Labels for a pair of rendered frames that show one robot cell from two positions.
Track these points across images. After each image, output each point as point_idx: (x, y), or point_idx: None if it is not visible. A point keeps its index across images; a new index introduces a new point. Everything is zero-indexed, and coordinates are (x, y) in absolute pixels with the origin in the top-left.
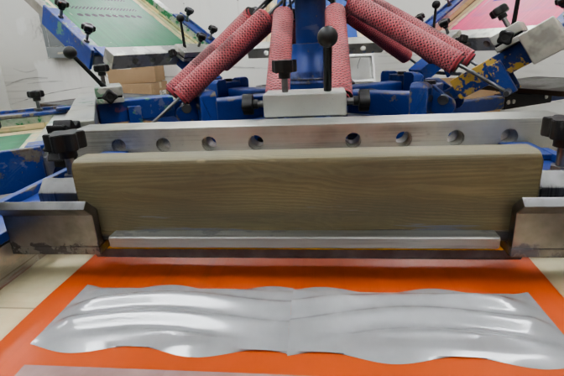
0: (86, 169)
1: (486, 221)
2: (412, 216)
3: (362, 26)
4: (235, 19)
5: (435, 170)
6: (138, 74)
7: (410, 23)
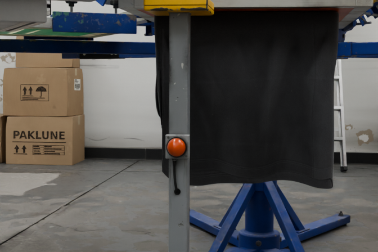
0: None
1: None
2: None
3: None
4: None
5: None
6: (53, 57)
7: None
